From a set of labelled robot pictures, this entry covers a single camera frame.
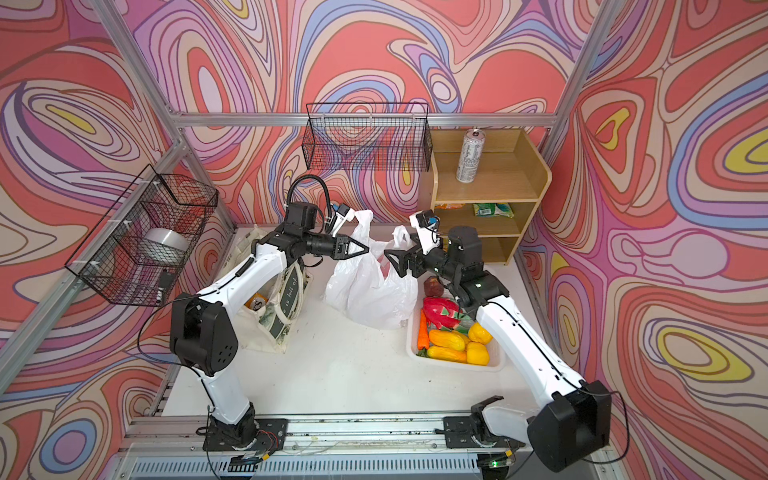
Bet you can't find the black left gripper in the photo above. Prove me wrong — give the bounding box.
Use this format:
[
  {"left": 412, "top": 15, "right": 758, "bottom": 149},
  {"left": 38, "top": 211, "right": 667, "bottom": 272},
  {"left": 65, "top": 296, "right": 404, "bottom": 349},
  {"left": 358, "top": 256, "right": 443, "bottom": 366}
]
[{"left": 301, "top": 233, "right": 369, "bottom": 263}]

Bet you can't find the white plastic grocery bag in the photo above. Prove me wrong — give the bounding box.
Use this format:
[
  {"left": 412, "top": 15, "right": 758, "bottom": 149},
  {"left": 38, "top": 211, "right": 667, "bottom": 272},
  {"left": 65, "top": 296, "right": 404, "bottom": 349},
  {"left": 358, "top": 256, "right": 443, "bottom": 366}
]
[{"left": 323, "top": 210, "right": 418, "bottom": 330}]

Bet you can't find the orange snack packet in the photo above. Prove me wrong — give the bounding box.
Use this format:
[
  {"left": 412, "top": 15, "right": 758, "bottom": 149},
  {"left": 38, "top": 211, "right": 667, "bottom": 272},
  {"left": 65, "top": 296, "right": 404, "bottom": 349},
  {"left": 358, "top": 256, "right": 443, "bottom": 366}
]
[{"left": 434, "top": 203, "right": 466, "bottom": 211}]

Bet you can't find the cream canvas tote bag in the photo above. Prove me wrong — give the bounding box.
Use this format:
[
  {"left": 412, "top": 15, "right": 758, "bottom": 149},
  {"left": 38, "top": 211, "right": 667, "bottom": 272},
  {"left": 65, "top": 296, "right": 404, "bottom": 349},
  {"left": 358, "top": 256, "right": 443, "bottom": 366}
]
[{"left": 231, "top": 263, "right": 312, "bottom": 354}]

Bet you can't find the silver drink can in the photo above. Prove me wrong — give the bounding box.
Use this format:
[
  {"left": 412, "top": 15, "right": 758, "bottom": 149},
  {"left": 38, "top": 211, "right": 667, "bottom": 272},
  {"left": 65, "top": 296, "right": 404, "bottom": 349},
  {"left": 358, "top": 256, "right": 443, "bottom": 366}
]
[
  {"left": 245, "top": 293, "right": 268, "bottom": 311},
  {"left": 456, "top": 129, "right": 486, "bottom": 184}
]

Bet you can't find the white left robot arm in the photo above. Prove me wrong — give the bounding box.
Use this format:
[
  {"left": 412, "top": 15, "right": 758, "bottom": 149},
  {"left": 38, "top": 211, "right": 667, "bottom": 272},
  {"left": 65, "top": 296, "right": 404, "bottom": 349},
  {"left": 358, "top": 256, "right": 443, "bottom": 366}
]
[{"left": 170, "top": 231, "right": 369, "bottom": 425}]

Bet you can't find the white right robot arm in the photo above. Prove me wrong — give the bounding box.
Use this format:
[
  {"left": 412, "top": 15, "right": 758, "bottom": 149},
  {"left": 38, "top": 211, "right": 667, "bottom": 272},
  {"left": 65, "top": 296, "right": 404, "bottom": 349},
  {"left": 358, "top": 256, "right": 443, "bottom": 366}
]
[{"left": 385, "top": 246, "right": 613, "bottom": 472}]

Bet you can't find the dark red passion fruit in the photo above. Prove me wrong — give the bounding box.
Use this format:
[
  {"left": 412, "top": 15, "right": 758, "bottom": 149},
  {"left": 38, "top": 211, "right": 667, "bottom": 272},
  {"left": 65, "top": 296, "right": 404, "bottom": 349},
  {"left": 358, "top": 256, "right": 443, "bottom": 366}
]
[{"left": 423, "top": 276, "right": 445, "bottom": 298}]

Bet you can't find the pink dragon fruit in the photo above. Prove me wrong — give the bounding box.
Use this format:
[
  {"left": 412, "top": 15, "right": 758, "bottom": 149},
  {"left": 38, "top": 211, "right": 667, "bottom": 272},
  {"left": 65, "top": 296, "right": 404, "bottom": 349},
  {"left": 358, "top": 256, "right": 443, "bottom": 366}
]
[{"left": 422, "top": 297, "right": 474, "bottom": 333}]

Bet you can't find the orange carrot left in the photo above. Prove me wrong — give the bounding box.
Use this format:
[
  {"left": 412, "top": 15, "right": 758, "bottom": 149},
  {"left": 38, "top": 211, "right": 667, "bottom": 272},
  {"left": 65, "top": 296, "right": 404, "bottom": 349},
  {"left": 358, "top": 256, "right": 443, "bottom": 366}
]
[{"left": 417, "top": 309, "right": 430, "bottom": 354}]

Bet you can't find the green snack packet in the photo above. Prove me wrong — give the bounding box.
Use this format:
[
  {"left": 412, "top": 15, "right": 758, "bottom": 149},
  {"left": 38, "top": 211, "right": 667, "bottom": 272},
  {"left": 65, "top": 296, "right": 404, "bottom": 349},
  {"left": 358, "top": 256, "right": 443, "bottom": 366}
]
[{"left": 472, "top": 203, "right": 514, "bottom": 218}]

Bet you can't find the yellow squash upper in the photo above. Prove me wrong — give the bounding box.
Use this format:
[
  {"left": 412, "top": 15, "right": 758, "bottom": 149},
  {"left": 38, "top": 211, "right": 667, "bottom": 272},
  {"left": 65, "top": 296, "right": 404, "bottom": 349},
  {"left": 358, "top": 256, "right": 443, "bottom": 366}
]
[{"left": 428, "top": 329, "right": 467, "bottom": 352}]

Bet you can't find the yellow squash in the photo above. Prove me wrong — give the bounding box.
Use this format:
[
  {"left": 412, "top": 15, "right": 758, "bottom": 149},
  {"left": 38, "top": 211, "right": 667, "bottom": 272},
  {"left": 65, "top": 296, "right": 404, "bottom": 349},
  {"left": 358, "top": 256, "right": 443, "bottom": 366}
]
[
  {"left": 428, "top": 329, "right": 467, "bottom": 352},
  {"left": 427, "top": 345, "right": 467, "bottom": 363}
]

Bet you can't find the yellow squash lower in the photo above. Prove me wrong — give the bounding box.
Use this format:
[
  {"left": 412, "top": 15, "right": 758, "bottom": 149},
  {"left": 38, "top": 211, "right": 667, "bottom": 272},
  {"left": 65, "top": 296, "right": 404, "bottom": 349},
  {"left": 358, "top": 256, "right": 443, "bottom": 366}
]
[{"left": 427, "top": 345, "right": 467, "bottom": 363}]

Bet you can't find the yellow lemon upper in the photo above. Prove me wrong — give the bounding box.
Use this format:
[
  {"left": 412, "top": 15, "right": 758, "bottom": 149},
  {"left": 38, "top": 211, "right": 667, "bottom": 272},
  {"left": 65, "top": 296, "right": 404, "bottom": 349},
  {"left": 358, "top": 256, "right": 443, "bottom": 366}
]
[{"left": 468, "top": 322, "right": 493, "bottom": 345}]

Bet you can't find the yellow lemon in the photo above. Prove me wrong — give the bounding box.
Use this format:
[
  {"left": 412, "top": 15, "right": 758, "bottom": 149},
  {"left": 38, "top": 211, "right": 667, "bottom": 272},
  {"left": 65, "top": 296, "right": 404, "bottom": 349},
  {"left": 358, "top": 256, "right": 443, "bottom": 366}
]
[
  {"left": 468, "top": 322, "right": 493, "bottom": 345},
  {"left": 466, "top": 342, "right": 490, "bottom": 366}
]

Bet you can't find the yellow lemon lower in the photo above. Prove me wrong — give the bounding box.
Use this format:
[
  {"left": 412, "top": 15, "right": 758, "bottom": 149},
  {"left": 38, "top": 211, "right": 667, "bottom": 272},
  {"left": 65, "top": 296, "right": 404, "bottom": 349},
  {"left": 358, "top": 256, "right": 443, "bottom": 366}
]
[{"left": 466, "top": 342, "right": 490, "bottom": 366}]

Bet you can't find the wooden shelf unit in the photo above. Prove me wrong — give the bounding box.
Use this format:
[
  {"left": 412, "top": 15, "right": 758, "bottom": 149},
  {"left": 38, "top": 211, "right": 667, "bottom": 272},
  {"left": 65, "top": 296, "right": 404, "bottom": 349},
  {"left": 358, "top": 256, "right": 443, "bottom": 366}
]
[{"left": 416, "top": 129, "right": 552, "bottom": 264}]

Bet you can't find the white plastic produce basket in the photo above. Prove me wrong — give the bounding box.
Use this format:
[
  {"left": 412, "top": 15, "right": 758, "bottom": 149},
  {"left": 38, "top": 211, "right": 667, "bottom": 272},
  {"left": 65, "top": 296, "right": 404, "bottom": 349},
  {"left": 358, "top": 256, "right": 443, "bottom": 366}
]
[{"left": 406, "top": 275, "right": 506, "bottom": 372}]

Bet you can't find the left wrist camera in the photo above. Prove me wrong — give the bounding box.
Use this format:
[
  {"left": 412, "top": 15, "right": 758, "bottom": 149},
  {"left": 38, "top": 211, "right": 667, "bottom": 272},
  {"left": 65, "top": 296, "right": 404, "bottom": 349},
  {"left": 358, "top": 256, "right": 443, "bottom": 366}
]
[{"left": 326, "top": 203, "right": 355, "bottom": 236}]

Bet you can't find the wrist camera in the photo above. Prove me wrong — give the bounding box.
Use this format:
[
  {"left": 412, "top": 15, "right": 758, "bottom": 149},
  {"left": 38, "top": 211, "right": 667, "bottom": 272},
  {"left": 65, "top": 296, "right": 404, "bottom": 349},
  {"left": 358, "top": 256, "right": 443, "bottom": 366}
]
[
  {"left": 326, "top": 203, "right": 355, "bottom": 236},
  {"left": 409, "top": 210, "right": 442, "bottom": 255}
]

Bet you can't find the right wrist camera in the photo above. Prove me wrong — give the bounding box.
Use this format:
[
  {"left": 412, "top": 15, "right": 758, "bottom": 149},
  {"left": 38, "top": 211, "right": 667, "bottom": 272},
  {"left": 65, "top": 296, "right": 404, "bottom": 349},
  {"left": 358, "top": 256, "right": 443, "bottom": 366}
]
[{"left": 409, "top": 210, "right": 442, "bottom": 255}]

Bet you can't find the black wire basket back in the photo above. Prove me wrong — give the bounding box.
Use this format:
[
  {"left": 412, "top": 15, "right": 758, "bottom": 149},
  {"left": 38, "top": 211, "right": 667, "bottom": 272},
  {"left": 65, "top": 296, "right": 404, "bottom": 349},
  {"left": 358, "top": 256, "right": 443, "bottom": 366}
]
[{"left": 301, "top": 101, "right": 432, "bottom": 172}]

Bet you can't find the black wire basket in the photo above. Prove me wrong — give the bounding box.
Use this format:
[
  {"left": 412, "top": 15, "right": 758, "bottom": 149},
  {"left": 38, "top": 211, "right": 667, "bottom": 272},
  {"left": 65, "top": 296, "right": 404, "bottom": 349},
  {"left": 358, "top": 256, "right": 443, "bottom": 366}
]
[
  {"left": 301, "top": 101, "right": 432, "bottom": 172},
  {"left": 65, "top": 166, "right": 219, "bottom": 307}
]

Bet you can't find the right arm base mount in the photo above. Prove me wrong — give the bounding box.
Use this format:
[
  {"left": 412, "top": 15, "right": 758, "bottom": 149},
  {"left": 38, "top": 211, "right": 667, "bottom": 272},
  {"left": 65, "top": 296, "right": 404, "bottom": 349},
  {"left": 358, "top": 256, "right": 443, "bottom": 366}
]
[{"left": 434, "top": 395, "right": 524, "bottom": 452}]

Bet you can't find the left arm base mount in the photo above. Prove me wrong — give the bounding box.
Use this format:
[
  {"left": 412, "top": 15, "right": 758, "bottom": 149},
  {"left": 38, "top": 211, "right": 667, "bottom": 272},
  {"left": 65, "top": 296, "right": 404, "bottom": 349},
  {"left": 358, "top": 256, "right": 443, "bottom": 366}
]
[{"left": 203, "top": 417, "right": 289, "bottom": 453}]

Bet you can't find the black wire basket left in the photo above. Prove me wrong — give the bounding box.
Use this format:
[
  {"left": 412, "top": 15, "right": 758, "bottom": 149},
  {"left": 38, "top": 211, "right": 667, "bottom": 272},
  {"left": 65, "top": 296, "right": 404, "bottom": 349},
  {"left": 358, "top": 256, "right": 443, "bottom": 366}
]
[{"left": 65, "top": 166, "right": 219, "bottom": 307}]

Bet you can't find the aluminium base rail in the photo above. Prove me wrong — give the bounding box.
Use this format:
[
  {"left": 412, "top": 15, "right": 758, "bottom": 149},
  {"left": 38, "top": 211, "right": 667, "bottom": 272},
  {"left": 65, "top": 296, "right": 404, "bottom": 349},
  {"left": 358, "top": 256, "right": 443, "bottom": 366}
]
[{"left": 119, "top": 411, "right": 527, "bottom": 456}]

